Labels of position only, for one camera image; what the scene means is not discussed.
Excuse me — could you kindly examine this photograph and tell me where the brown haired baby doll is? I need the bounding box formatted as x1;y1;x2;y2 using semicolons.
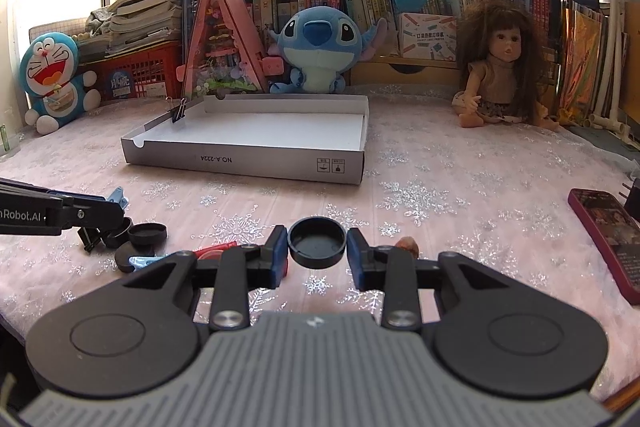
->
451;0;559;131

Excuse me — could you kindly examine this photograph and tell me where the red plastic crate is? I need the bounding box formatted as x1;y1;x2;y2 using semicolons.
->
77;41;182;103

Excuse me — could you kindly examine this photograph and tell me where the stack of books and papers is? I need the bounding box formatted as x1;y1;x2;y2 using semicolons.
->
75;0;198;62

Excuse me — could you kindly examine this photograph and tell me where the wooden drawer box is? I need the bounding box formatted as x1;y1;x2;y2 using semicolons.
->
349;55;460;88

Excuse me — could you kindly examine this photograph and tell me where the white cardboard box tray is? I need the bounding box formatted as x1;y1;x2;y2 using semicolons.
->
120;94;369;185

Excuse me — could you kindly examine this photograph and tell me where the light blue hair clip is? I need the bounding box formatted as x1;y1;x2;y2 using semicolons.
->
128;256;163;271

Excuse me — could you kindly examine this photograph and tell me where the Stitch blue plush toy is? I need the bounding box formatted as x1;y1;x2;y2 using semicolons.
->
269;6;387;94

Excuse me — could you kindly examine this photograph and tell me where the white colourful cardboard box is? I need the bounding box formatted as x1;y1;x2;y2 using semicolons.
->
399;13;458;62

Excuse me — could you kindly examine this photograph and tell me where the red plastic piece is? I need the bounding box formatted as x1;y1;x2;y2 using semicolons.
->
194;242;236;260

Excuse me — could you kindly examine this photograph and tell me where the black binder clip on tray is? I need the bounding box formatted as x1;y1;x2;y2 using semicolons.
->
167;98;189;124

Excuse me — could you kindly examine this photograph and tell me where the red cased smartphone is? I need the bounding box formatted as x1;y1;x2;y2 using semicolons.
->
567;188;640;306

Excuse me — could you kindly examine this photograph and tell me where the Doraemon plush toy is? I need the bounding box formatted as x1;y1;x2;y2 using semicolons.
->
18;32;101;135

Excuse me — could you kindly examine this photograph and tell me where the pink snowflake tablecloth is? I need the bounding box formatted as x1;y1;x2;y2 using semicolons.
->
1;87;639;399

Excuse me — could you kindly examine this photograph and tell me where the brown hazelnut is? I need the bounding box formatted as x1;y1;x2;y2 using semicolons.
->
395;236;420;259

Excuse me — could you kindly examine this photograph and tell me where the black round cap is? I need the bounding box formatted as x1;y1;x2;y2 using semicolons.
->
114;242;154;274
128;222;167;251
288;217;346;270

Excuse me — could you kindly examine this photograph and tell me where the pink triangular diorama house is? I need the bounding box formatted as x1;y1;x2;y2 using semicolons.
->
177;0;285;98

